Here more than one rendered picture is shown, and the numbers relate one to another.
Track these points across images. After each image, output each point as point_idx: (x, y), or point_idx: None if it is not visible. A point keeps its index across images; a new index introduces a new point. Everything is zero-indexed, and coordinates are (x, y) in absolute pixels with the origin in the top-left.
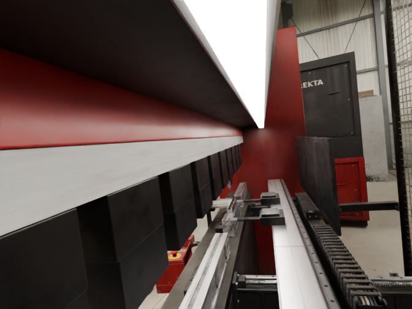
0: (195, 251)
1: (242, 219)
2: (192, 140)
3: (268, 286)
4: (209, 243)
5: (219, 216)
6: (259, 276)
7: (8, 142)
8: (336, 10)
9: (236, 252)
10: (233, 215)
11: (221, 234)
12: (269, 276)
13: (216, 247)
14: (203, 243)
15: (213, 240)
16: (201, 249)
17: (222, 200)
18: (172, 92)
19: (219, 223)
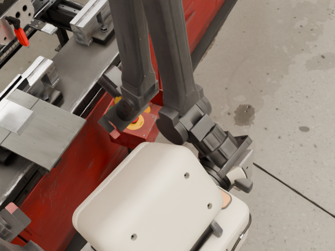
0: (109, 60)
1: (41, 21)
2: None
3: (72, 5)
4: (85, 72)
5: (14, 169)
6: (73, 10)
7: None
8: None
9: (69, 39)
10: (27, 69)
11: (78, 23)
12: (65, 7)
13: (97, 1)
14: (93, 73)
15: (93, 12)
16: (102, 60)
17: (2, 122)
18: None
19: (48, 96)
